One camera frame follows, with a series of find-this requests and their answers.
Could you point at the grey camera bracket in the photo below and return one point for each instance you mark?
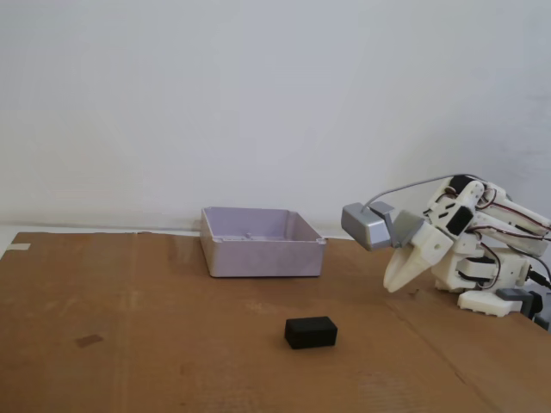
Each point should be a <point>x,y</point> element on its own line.
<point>406,226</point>

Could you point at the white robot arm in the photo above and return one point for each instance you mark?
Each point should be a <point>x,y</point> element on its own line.
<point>512,211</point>

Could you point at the silver webcam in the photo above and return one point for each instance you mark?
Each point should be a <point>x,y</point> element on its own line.
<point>363,228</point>

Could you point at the black block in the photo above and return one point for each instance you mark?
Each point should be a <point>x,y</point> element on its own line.
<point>310,333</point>

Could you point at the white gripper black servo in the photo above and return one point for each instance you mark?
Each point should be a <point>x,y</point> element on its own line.
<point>427,249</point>

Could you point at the pale grey plastic box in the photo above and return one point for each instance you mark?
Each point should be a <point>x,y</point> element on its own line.
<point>258,258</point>

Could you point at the grey table clamp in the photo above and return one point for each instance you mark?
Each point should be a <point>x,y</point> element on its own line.
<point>512,294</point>

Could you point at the brown cardboard sheet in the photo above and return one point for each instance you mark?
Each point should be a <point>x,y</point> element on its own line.
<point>172,322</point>

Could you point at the white tape strip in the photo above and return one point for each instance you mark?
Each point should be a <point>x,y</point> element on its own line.
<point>19,247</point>

